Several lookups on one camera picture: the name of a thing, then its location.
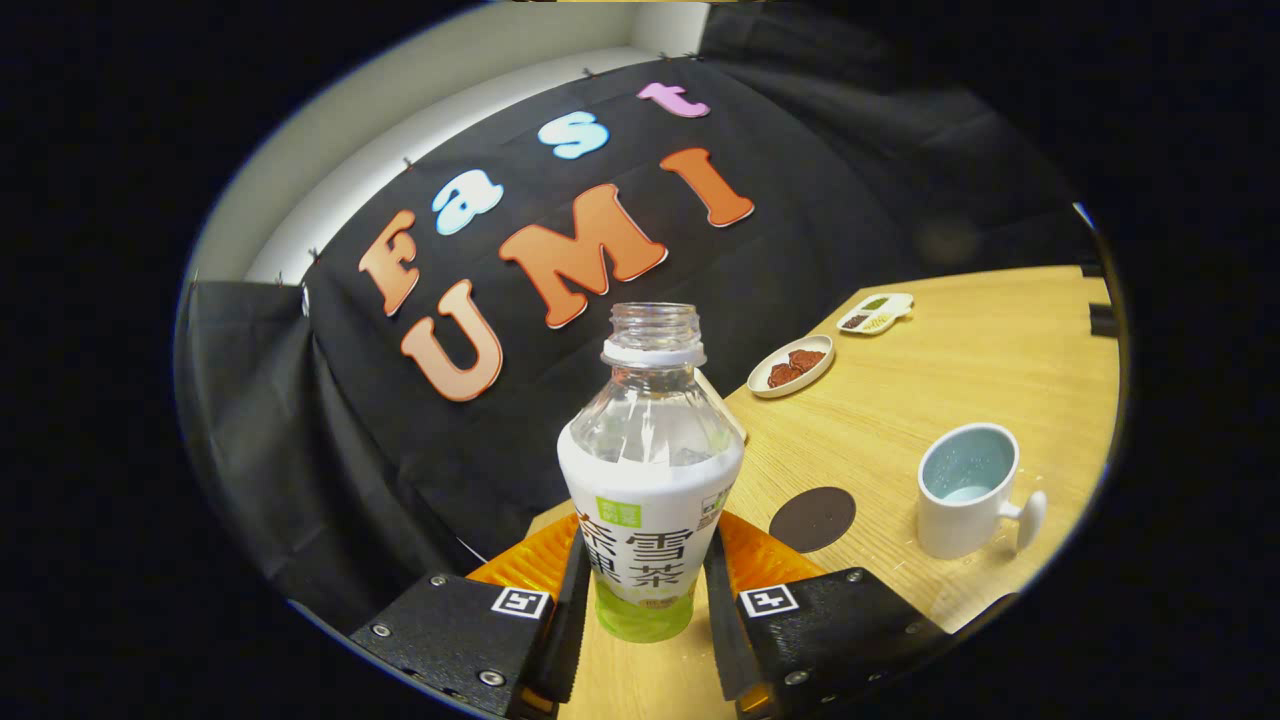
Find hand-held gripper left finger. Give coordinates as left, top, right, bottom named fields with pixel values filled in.
left=348, top=512, right=593, bottom=720

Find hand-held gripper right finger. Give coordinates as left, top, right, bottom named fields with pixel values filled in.
left=703, top=510, right=951, bottom=719

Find dark brown round coaster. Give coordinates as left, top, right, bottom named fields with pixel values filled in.
left=768, top=486, right=858, bottom=555

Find white cup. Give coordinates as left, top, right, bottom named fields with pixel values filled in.
left=916, top=422, right=1049, bottom=561

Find clear plastic juice bottle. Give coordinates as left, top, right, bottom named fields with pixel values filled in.
left=556, top=302, right=747, bottom=644

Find white toaster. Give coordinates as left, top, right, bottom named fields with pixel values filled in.
left=696, top=368, right=750, bottom=444

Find white oval plate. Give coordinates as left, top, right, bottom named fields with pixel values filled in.
left=747, top=334, right=836, bottom=400

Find red-brown food pieces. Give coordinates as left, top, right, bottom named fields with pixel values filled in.
left=768, top=348, right=827, bottom=389

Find wooden table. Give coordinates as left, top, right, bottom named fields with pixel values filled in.
left=530, top=265, right=1121, bottom=720

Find white divided condiment dish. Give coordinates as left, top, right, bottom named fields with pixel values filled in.
left=836, top=292, right=916, bottom=336

